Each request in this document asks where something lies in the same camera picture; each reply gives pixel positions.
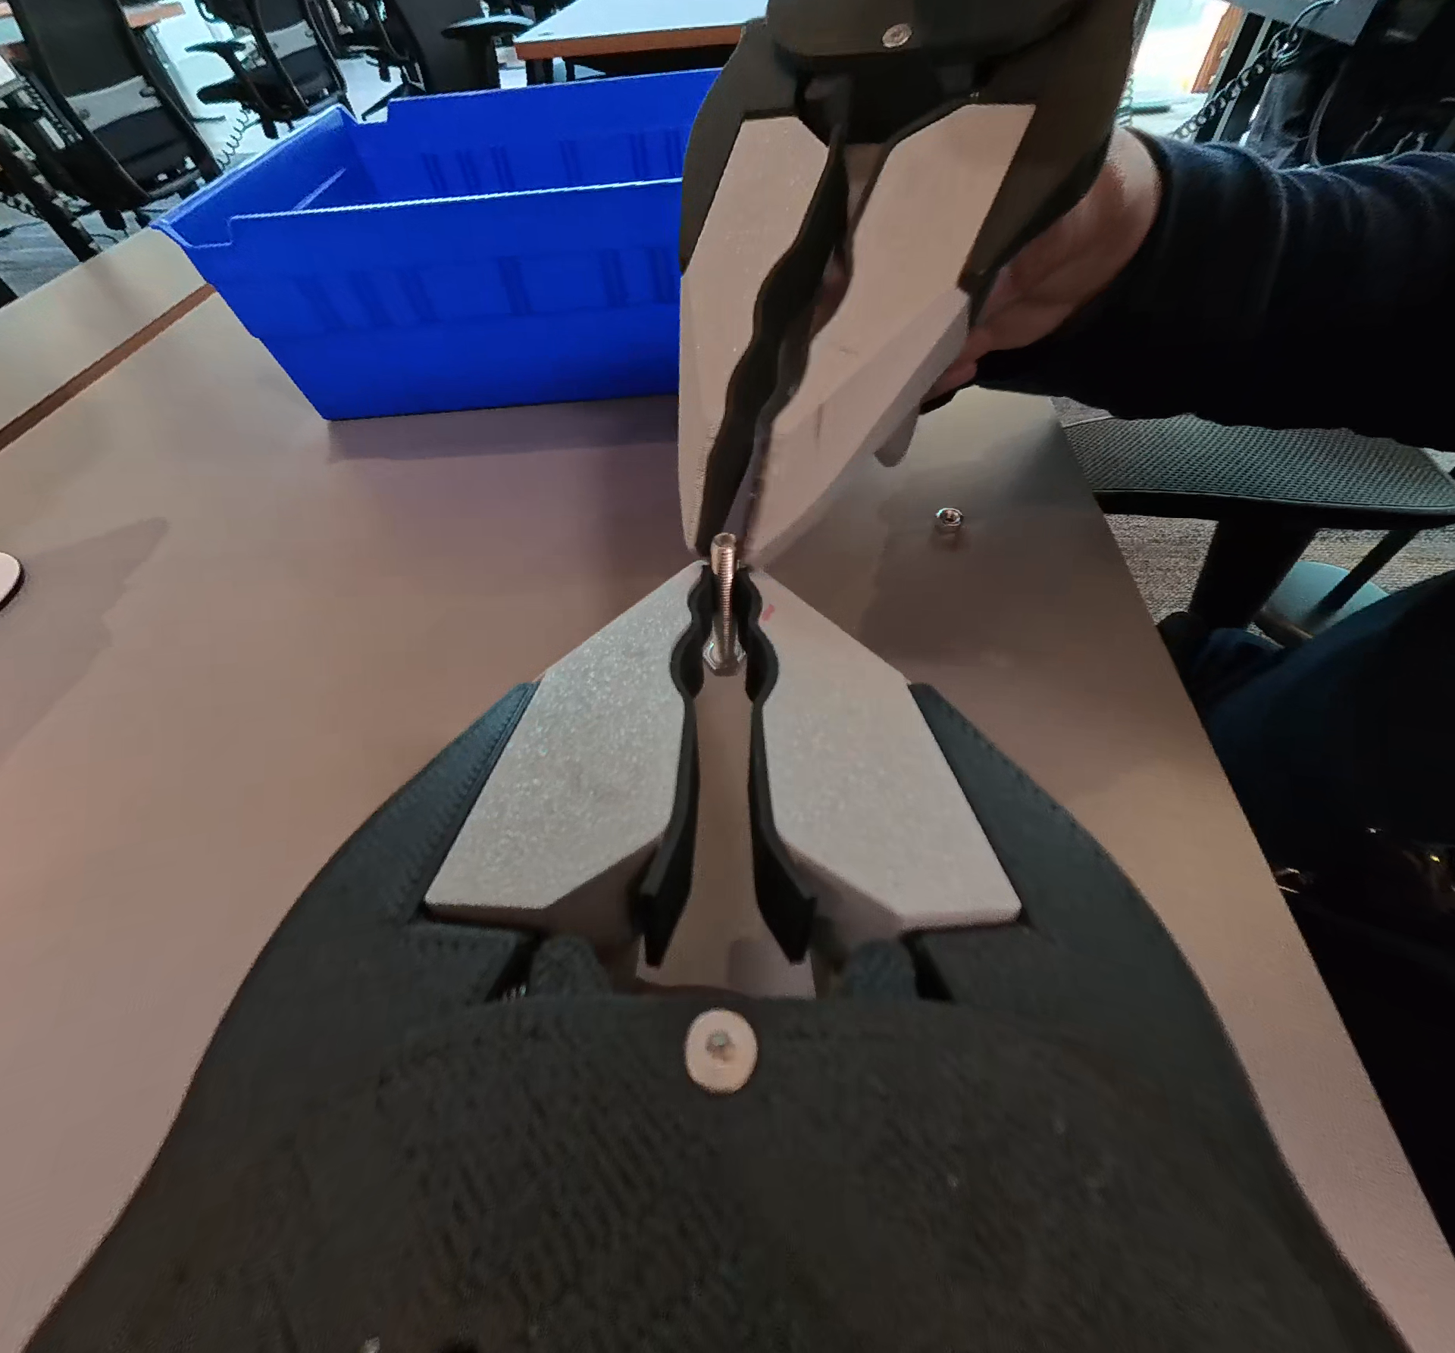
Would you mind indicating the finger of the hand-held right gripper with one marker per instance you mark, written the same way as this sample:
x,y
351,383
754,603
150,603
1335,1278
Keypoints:
x,y
740,273
899,296

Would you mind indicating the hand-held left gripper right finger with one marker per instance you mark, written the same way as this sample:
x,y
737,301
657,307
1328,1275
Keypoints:
x,y
886,796

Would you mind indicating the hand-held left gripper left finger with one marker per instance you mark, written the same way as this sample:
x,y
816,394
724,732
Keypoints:
x,y
557,796

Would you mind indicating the steel hex bolt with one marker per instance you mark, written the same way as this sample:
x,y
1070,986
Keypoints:
x,y
724,591

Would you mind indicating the blue plastic bin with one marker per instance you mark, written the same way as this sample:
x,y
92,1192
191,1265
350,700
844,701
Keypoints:
x,y
454,285

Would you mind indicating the person's right forearm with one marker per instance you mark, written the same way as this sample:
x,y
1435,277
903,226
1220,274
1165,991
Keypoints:
x,y
1285,296

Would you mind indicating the person's right hand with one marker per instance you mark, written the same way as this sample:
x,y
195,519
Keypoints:
x,y
1080,251

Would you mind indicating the grey mesh office chair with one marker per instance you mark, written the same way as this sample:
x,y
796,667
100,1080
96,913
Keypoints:
x,y
1251,478

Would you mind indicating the row of black office chairs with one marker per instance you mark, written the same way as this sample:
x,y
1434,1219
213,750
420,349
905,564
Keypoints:
x,y
114,34

